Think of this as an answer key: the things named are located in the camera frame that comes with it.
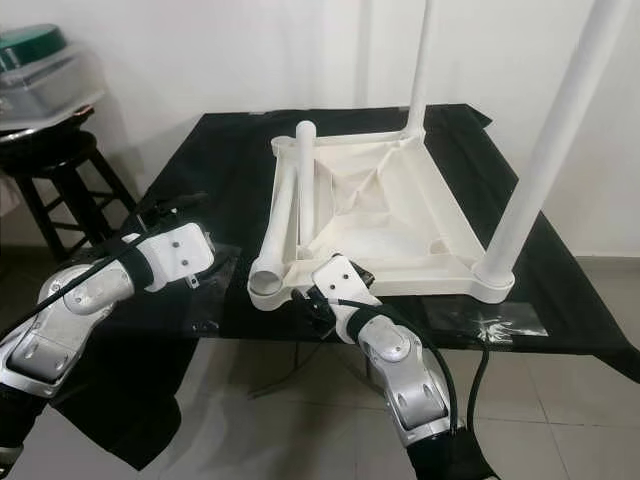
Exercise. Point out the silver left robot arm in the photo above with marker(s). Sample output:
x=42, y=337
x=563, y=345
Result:
x=60, y=340

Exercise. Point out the black tablecloth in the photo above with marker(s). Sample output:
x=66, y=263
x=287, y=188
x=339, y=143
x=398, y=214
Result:
x=220, y=150

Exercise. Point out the clear plastic bag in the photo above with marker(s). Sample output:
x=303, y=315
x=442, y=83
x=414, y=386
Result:
x=205, y=305

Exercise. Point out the green pot lid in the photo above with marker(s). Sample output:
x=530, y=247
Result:
x=30, y=45

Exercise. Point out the clear plastic container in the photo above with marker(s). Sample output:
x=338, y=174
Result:
x=50, y=85

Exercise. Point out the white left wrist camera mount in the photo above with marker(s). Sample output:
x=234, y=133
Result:
x=180, y=255

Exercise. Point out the black wooden stool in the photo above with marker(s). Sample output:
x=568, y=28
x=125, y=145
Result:
x=60, y=160

